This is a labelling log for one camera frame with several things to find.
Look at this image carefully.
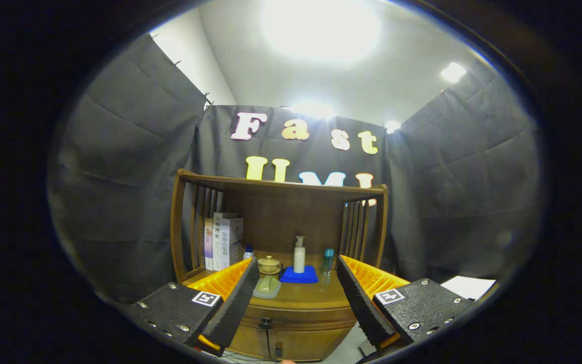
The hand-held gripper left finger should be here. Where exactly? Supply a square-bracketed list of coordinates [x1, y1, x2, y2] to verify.
[128, 256, 261, 357]

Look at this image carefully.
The blue folded cloth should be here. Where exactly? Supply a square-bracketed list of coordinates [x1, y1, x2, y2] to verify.
[279, 265, 319, 284]

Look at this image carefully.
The wooden cabinet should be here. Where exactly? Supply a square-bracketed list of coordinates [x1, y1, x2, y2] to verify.
[170, 168, 389, 362]

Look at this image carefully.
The wooden countertop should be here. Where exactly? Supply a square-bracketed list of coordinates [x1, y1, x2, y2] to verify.
[190, 268, 352, 310]

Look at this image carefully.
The white filing cabinet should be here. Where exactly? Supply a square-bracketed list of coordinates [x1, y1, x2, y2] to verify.
[440, 276, 497, 301]

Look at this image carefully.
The white patterned book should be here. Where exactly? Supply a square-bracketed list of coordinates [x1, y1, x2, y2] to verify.
[220, 215, 244, 268]

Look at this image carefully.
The purple book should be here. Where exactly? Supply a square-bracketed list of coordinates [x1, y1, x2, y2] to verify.
[204, 217, 216, 271]

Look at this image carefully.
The white pump bottle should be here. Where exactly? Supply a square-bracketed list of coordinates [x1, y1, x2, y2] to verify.
[293, 236, 306, 274]

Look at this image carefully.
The large ceiling light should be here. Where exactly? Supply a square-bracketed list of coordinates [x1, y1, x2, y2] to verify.
[261, 0, 382, 64]

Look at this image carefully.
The plain white book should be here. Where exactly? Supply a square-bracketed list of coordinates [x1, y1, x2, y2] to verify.
[212, 212, 231, 271]

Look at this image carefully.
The wooden drawer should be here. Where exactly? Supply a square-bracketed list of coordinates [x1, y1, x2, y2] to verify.
[242, 302, 357, 332]

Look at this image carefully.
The beige lidded tea cup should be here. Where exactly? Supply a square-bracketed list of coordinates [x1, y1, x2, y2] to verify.
[258, 255, 282, 276]

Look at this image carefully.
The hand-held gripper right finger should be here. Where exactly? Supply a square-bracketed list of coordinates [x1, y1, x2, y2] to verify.
[336, 254, 475, 352]

